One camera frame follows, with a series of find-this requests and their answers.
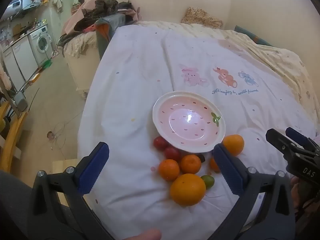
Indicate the small round floor object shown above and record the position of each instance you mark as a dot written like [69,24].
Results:
[50,135]

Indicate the green dustpan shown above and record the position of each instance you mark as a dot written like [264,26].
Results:
[46,63]

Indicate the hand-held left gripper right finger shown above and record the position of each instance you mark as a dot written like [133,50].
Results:
[228,170]

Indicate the grey and orange cushion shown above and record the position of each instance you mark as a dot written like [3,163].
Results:
[106,32]

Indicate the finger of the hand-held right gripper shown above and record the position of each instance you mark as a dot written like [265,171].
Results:
[278,140]
[301,137]

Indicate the pink strawberry pattern plate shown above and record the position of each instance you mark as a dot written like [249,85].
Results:
[185,120]

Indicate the large orange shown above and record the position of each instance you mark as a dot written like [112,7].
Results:
[187,189]

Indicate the floral pillow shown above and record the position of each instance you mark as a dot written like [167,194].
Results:
[201,17]

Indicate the person's grey clothing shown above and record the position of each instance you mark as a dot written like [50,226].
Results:
[12,205]

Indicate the white washing machine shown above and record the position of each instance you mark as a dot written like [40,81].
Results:
[41,41]

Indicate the cream lace covered sofa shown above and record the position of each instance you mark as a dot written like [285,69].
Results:
[80,55]

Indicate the white kitchen cabinets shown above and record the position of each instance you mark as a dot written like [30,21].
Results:
[15,60]

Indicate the person's right hand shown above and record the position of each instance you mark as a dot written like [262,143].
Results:
[295,190]

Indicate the pile of clothes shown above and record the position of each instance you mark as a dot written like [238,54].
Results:
[100,10]

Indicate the white printed blanket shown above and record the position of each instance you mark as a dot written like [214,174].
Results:
[135,80]

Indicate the small green fruit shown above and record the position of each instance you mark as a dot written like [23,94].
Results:
[209,181]

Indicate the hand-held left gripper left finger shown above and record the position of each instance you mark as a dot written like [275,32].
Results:
[93,170]

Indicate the person's left hand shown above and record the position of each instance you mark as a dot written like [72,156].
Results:
[145,235]

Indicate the dark purple plum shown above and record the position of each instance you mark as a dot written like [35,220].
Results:
[202,158]

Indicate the small tangerine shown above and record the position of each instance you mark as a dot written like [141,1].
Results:
[169,170]
[190,164]
[233,145]
[213,165]

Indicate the teal cushion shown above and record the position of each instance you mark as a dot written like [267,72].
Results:
[250,35]

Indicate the wooden chair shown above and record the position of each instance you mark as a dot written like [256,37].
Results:
[12,137]

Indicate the beige floral bedding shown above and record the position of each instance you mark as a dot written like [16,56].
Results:
[275,52]

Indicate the range hood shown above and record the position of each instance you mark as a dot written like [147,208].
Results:
[23,1]

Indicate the red plum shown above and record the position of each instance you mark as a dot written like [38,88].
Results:
[160,143]
[172,154]

